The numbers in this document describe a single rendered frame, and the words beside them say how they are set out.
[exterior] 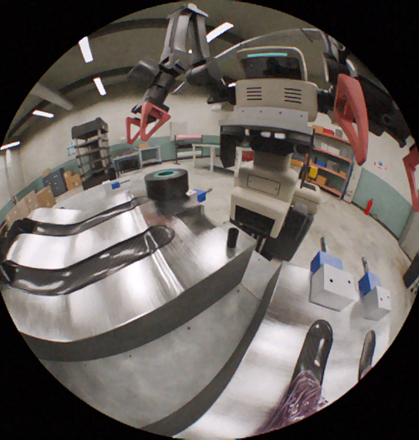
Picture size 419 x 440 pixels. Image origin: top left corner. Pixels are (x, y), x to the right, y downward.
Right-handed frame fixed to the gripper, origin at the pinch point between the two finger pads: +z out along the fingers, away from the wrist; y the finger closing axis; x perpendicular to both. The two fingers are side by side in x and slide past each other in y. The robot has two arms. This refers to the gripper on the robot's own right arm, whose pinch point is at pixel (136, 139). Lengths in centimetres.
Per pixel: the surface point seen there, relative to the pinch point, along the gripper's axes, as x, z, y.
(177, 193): 3.3, 9.4, 17.1
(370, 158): 386, -278, 265
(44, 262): -16.6, 19.6, 16.2
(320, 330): 1.0, 15.8, 42.4
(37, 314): -18.1, 20.3, 23.4
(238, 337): 0.4, 21.8, 35.2
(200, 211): 4.3, 10.8, 21.9
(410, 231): 322, -128, 470
